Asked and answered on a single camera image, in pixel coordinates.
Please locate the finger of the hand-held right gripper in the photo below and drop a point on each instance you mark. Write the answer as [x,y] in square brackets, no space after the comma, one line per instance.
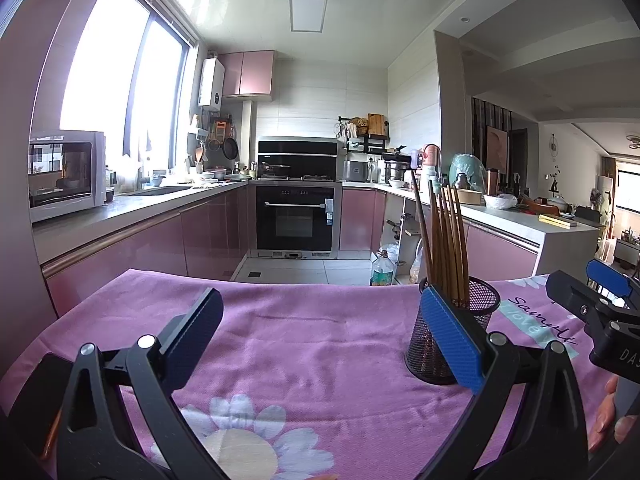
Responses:
[570,292]
[607,274]

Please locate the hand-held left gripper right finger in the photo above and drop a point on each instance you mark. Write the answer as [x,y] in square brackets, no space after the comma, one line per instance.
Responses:
[450,332]

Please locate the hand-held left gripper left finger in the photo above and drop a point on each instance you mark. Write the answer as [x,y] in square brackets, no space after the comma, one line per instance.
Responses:
[197,325]

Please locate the black mesh utensil holder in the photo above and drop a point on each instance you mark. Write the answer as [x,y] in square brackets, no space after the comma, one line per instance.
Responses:
[480,300]

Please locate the bundle of wooden chopsticks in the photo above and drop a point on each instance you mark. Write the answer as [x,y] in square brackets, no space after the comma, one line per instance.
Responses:
[447,240]

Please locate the dark brown chopstick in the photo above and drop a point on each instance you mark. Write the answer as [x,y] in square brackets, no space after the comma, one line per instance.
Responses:
[422,230]

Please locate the person's right hand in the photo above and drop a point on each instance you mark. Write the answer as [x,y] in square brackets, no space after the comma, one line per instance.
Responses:
[607,425]

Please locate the flat yellow box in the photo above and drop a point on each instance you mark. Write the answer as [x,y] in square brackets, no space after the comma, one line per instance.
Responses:
[556,220]

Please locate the pink kitchen base cabinet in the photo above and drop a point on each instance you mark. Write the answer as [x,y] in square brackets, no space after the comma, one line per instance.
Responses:
[500,255]
[150,245]

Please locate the white floor air conditioner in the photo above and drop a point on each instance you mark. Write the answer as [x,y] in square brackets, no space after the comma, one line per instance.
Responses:
[605,190]

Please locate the plastic oil bottle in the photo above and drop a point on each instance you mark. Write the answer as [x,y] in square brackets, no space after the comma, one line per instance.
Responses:
[382,272]

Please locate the pink floral blanket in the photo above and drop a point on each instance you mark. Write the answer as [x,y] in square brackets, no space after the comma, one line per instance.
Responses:
[310,340]

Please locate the white plastic bag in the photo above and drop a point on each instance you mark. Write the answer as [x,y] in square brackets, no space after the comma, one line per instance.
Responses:
[500,201]

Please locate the copper thermos bottle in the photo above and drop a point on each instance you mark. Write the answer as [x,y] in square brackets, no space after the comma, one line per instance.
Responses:
[492,181]

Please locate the round beige basin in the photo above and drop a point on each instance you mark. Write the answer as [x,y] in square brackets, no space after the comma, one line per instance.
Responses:
[472,197]

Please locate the kitchen sink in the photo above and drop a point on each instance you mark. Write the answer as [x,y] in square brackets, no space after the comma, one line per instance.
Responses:
[160,191]

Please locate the black built-in oven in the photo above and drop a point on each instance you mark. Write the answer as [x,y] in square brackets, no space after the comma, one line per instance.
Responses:
[295,222]

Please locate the green plastic cover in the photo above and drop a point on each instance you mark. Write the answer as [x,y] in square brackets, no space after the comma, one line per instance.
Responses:
[467,167]

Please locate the steel steamer pot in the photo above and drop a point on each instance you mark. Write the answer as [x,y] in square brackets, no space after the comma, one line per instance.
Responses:
[396,171]

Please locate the black flat object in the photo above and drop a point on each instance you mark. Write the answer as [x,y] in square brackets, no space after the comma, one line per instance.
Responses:
[37,400]

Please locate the hanging frying pan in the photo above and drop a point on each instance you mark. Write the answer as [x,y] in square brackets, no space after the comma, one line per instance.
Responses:
[230,149]

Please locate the pink kettle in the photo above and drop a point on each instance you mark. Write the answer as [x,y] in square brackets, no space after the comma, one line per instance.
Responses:
[431,154]

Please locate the black range hood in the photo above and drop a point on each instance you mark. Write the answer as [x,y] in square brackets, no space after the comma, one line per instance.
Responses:
[297,155]

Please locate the white microwave oven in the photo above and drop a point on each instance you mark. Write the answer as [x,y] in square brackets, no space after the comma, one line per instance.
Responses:
[65,175]

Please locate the wooden cutting board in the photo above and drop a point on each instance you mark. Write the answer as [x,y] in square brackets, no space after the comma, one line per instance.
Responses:
[377,124]

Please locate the white water heater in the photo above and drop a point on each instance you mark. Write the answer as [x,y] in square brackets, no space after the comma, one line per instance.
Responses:
[211,82]

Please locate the kitchen window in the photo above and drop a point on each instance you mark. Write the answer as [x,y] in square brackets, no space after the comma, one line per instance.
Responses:
[100,70]

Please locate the ceiling light panel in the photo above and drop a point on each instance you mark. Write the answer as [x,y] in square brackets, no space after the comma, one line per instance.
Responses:
[308,14]

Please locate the framed wall picture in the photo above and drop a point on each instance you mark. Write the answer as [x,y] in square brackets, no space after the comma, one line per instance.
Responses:
[497,149]

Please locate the black wall spice rack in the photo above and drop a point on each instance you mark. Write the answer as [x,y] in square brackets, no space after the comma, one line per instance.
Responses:
[370,144]

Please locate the pink wall cabinet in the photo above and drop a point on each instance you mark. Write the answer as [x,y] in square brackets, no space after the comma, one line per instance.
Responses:
[250,74]

